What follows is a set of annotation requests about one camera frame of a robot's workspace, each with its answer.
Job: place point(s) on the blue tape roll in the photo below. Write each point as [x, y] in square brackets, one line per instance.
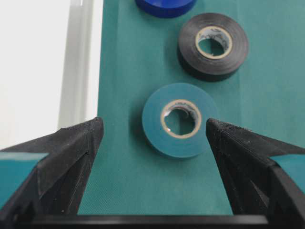
[166, 8]

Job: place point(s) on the white plastic case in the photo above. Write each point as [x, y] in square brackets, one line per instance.
[49, 66]

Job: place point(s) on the black tape roll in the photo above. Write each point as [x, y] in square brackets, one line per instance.
[212, 46]

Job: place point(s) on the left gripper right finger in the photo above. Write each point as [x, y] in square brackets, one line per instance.
[261, 191]

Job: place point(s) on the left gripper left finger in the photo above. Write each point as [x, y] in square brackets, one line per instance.
[48, 175]

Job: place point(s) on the teal tape roll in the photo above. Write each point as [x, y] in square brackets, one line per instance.
[174, 120]

